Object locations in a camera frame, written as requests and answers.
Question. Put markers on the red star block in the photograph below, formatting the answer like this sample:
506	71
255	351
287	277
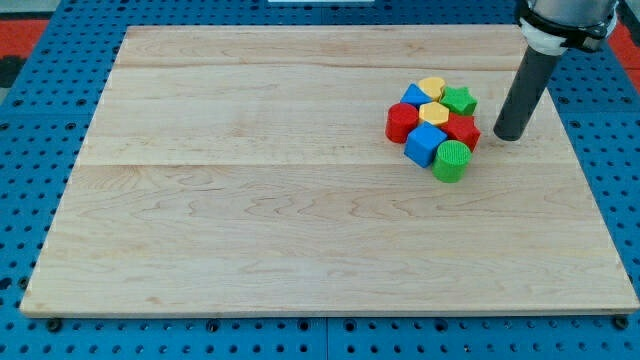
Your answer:
462	128

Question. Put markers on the green star block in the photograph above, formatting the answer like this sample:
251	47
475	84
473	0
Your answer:
459	100

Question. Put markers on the light wooden board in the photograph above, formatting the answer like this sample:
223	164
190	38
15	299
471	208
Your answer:
243	171

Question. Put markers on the red cylinder block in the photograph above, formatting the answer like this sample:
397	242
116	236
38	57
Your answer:
402	118

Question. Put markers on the blue cube block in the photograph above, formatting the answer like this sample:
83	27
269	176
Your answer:
422	144

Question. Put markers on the blue triangle block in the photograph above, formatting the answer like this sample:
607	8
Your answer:
415	96

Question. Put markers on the yellow hexagon block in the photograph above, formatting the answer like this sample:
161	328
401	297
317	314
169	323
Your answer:
433	113

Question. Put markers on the green cylinder block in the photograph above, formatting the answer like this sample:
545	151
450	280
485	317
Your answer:
451	160

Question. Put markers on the yellow heart block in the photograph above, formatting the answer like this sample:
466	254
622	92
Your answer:
432	87

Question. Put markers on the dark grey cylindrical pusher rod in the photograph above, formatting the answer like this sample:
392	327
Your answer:
528	85

